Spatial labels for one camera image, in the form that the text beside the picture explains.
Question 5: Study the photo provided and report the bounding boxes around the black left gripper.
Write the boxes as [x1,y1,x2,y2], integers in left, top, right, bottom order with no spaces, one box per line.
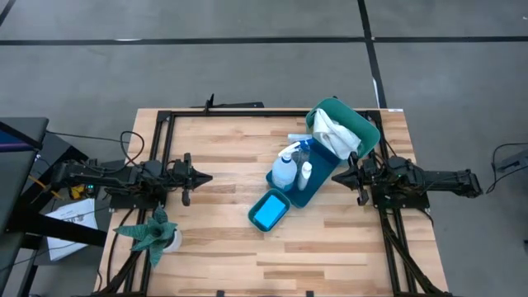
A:
[171,152,214,208]

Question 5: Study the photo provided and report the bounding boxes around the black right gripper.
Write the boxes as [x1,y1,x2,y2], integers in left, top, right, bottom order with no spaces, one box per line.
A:
[330,151,379,207]

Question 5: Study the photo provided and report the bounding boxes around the white squeeze bottle blue label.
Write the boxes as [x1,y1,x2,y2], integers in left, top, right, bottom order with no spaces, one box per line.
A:
[296,161,314,192]

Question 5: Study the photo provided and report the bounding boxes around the white towel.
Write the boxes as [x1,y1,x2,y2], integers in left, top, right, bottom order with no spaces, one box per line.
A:
[312,107,363,161]

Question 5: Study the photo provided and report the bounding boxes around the clear spray bottle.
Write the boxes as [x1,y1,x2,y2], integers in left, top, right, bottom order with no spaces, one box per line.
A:
[286,132,314,167]

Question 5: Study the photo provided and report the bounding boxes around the spray bottle with blue liquid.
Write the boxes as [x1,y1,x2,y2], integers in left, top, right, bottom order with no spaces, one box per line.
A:
[271,139,314,193]

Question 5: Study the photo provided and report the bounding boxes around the blue sponge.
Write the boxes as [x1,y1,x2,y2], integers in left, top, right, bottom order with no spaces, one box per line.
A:
[254,195,288,230]

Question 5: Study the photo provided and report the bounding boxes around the blue plastic tray bin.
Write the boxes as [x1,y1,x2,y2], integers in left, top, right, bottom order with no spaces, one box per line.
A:
[265,137,343,210]

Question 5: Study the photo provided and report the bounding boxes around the large teal plastic bin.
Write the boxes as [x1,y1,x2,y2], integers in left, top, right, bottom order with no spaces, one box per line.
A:
[304,97,382,160]

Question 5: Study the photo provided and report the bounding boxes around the small teal plastic bin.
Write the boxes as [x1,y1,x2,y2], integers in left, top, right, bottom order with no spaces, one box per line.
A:
[247,188,292,233]

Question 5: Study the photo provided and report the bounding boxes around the white plant pot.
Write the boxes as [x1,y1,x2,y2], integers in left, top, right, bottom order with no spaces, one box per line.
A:
[163,229,183,254]

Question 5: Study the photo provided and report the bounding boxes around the green artificial plant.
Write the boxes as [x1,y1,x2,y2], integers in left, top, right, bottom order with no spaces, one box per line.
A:
[113,205,179,267]

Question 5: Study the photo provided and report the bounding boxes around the white paper sheets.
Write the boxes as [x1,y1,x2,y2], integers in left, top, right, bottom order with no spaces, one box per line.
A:
[45,197,99,262]

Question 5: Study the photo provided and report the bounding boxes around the gray metal stand foot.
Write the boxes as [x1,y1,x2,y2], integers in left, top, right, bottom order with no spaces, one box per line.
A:
[494,148,528,172]

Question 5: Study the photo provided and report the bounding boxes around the black side desk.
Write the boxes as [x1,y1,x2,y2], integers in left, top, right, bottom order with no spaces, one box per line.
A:
[0,116,109,297]

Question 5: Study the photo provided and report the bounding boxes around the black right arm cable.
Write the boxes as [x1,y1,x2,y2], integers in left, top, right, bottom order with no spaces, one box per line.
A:
[369,150,413,195]

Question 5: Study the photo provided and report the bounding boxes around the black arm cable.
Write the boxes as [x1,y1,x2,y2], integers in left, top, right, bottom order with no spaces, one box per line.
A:
[118,130,146,167]
[369,150,413,195]

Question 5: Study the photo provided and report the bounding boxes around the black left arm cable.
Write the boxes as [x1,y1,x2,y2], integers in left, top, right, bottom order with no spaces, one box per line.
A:
[118,130,146,167]

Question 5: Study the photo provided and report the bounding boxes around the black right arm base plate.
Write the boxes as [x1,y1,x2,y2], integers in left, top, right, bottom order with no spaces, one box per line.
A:
[370,175,430,210]

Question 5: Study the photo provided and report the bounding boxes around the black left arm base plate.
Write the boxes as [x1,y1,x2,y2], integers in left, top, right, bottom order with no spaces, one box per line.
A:
[109,176,170,211]

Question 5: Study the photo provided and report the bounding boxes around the black aluminium table frame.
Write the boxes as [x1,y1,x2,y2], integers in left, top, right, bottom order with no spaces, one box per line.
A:
[92,107,453,297]

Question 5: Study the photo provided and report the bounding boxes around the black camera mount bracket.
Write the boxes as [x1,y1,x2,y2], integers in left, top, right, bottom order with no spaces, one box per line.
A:
[191,93,265,111]

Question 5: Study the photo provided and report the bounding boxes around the black cable under table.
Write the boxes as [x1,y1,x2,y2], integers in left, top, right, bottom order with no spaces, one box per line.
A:
[106,208,137,290]

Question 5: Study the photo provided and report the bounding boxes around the thin black floor cable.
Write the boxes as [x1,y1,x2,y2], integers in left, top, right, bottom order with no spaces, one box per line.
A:
[45,130,130,144]

